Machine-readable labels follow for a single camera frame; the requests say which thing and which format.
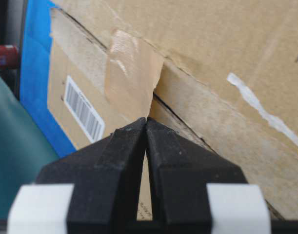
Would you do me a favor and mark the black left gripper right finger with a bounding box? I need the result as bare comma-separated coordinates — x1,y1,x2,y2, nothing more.
146,117,247,234

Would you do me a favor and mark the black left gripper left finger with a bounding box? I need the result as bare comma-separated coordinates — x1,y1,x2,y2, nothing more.
36,117,146,234

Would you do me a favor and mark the brown tape strip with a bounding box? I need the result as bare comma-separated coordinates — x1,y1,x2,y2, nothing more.
105,29,164,221

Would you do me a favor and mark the brown cardboard box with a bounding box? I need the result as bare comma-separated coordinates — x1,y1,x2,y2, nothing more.
47,0,298,219

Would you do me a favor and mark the white barcode label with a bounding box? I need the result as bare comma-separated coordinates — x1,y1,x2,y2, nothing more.
64,75,105,143

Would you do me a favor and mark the green surface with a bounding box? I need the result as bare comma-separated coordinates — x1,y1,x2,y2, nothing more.
0,77,59,219

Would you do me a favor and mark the red cylindrical object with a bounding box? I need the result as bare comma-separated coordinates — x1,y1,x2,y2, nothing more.
0,45,19,70

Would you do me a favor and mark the blue table cloth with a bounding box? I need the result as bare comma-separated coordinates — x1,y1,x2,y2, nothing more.
20,0,75,157

